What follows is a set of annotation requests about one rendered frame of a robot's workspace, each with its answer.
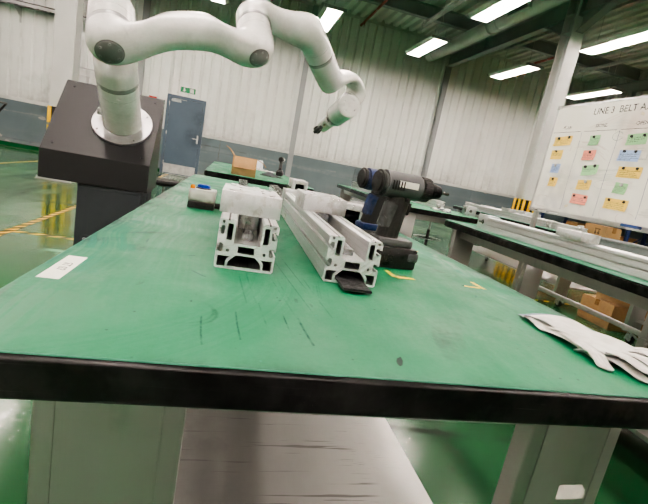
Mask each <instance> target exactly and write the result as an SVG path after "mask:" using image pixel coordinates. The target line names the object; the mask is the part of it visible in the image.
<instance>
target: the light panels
mask: <svg viewBox="0 0 648 504"><path fill-rule="evenodd" d="M527 1H529V0H503V1H501V2H499V3H498V4H496V5H494V6H492V7H490V8H489V9H487V10H485V11H483V12H481V13H480V14H478V15H476V16H474V17H473V19H477V20H480V21H483V22H488V21H490V20H492V19H494V18H496V17H498V16H500V15H502V14H504V13H506V12H508V11H510V10H512V9H514V8H516V7H518V6H520V5H522V4H524V3H525V2H527ZM341 13H342V12H340V11H337V10H333V9H330V8H328V9H327V11H326V12H325V14H324V15H323V17H322V18H321V20H320V21H321V23H322V25H323V27H324V29H325V32H327V31H328V30H329V29H330V27H331V26H332V25H333V24H334V22H335V21H336V20H337V18H338V17H339V16H340V15H341ZM646 40H648V31H647V32H644V33H640V34H637V35H633V36H630V37H626V38H623V39H619V40H616V41H612V42H609V43H605V44H602V45H599V46H595V47H592V48H588V49H585V50H581V51H580V52H584V53H587V54H590V55H594V54H598V53H601V52H605V51H609V50H613V49H616V48H620V47H624V46H628V45H631V44H635V43H639V42H643V41H646ZM445 43H447V42H445V41H441V40H438V39H433V40H431V41H430V42H428V43H426V44H424V45H422V46H421V47H419V48H417V49H415V50H413V51H412V52H410V53H408V54H409V55H413V56H417V57H419V56H421V55H423V54H425V53H427V52H429V51H431V50H433V49H435V48H437V47H439V46H441V45H443V44H445ZM537 69H538V68H535V67H531V66H526V67H522V68H519V69H515V70H512V71H508V72H505V73H501V74H498V75H494V76H491V77H493V78H497V79H504V78H507V77H511V76H515V75H519V74H522V73H526V72H530V71H534V70H537ZM616 93H622V92H618V91H615V90H607V91H600V92H594V93H588V94H582V95H575V96H569V97H567V98H570V99H574V100H575V99H582V98H589V97H596V96H602V95H609V94H616Z"/></svg>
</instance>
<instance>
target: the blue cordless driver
mask: <svg viewBox="0 0 648 504"><path fill-rule="evenodd" d="M377 170H378V169H373V168H365V167H363V168H362V169H361V170H360V171H359V173H358V176H357V184H358V186H359V187H360V188H364V189H367V190H372V186H371V183H372V178H373V175H374V173H375V172H376V171H377ZM388 199H389V197H386V196H381V195H379V194H375V193H374V192H373V190H372V191H371V193H369V194H367V197H366V200H365V202H364V205H363V208H362V211H361V212H362V213H363V214H362V216H361V219H360V220H356V221H355V225H356V226H357V227H359V228H360V229H362V230H363V231H365V232H366V233H368V234H369V233H375V232H376V229H377V227H378V225H377V224H378V223H377V220H378V217H379V214H380V212H381V209H382V206H383V203H384V201H386V200H388Z"/></svg>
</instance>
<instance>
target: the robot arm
mask: <svg viewBox="0 0 648 504"><path fill-rule="evenodd" d="M236 27H237V28H234V27H232V26H229V25H227V24H225V23H223V22H222V21H220V20H218V19H217V18H215V17H214V16H212V15H210V14H208V13H204V12H197V11H170V12H164V13H161V14H158V15H156V16H154V17H152V18H149V19H146V20H142V21H136V16H135V11H134V8H133V6H132V4H131V2H130V0H89V1H88V5H87V15H86V24H85V41H86V45H87V47H88V49H89V51H90V52H91V53H92V55H93V66H94V73H95V79H96V84H97V90H98V96H99V102H100V107H98V109H97V111H96V112H95V113H94V114H93V116H92V120H91V123H92V128H93V130H94V132H95V134H96V135H97V136H98V137H99V138H101V139H102V140H104V141H105V142H108V143H110V144H113V145H118V146H133V145H137V144H140V143H142V142H144V141H145V140H147V139H148V138H149V137H150V135H151V133H152V130H153V124H152V120H151V118H150V116H149V115H148V114H147V113H146V112H145V111H143V110H142V109H141V106H140V91H139V77H138V61H141V60H144V59H147V58H150V57H153V56H155V55H158V54H161V53H165V52H170V51H177V50H191V51H207V52H212V53H215V54H218V55H221V56H223V57H225V58H227V59H229V60H230V61H232V62H234V63H236V64H238V65H240V66H243V67H248V68H259V67H262V66H264V65H266V64H267V63H268V62H269V61H270V60H271V58H272V56H273V52H274V42H273V37H272V35H274V36H276V37H278V38H279V39H281V40H283V41H285V42H287V43H288V44H290V45H292V46H295V47H298V48H300V49H301V50H302V53H303V55H304V57H305V59H306V61H307V63H308V65H309V67H310V69H311V71H312V73H313V75H314V78H315V80H316V82H317V84H318V86H319V87H320V89H321V90H322V91H323V92H324V93H326V94H332V93H334V92H336V91H338V90H339V89H341V88H342V87H343V86H345V85H346V91H345V92H344V93H343V95H342V96H341V97H340V98H339V99H338V100H337V101H336V102H335V103H334V104H332V105H331V106H330V107H329V108H328V109H327V111H326V116H325V117H324V118H323V119H322V120H321V121H320V122H319V123H318V126H319V127H318V126H315V127H314V128H313V129H314V131H313V133H314V134H315V133H316V134H319V133H320V132H321V131H322V132H323V133H325V132H326V131H328V130H329V129H331V128H332V127H333V126H341V125H342V124H344V123H345V122H347V121H349V120H350V119H352V118H353V117H355V116H356V115H357V114H358V112H359V109H360V105H361V103H362V102H363V101H364V99H365V97H366V91H365V88H364V85H363V83H362V80H361V79H360V77H359V76H358V75H357V74H355V73H353V72H351V71H348V70H340V69H339V66H338V63H337V61H336V58H335V55H334V52H333V50H332V47H331V45H330V42H329V39H328V37H327V34H326V32H325V29H324V27H323V25H322V23H321V21H320V20H319V19H318V17H316V16H315V15H314V14H312V13H308V12H301V11H291V10H286V9H283V8H280V7H278V6H276V5H274V4H272V3H270V2H268V1H265V0H248V1H245V2H243V3H242V4H241V5H240V6H239V7H238V9H237V12H236Z"/></svg>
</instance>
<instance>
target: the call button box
mask: <svg viewBox="0 0 648 504"><path fill-rule="evenodd" d="M216 196H217V190H215V189H208V188H207V189H206V188H201V187H198V186H196V188H189V194H188V202H187V207H191V208H197V209H204V210H210V211H213V210H214V209H220V204H218V203H216V202H215V201H216Z"/></svg>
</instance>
